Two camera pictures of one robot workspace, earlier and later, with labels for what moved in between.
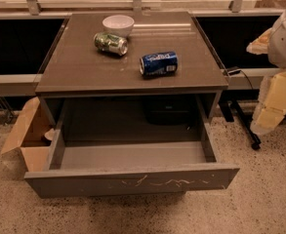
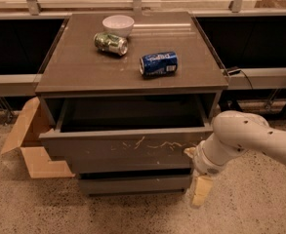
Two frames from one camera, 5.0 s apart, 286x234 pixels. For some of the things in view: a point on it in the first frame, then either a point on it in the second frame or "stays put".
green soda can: [106, 42] stays put
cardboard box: [33, 134] stays put
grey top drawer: [95, 168] → [136, 135]
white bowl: [118, 24] stays put
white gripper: [285, 43] → [203, 165]
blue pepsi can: [159, 64] stays put
